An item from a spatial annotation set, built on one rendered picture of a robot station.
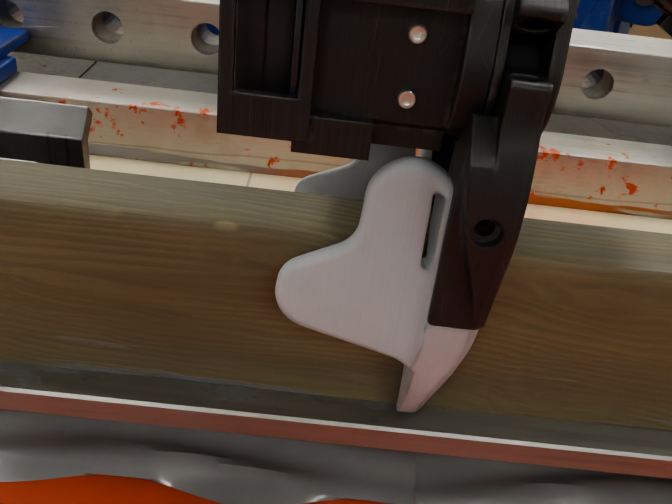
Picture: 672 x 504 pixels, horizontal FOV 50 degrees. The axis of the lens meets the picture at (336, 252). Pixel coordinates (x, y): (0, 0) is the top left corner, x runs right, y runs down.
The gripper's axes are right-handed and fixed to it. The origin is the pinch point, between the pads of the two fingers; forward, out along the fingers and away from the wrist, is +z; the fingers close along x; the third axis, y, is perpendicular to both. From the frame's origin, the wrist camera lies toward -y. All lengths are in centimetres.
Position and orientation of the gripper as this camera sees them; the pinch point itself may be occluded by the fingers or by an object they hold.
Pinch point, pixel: (429, 344)
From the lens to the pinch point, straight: 26.1
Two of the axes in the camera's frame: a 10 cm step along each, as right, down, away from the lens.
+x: -0.4, 5.2, -8.5
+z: -1.1, 8.5, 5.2
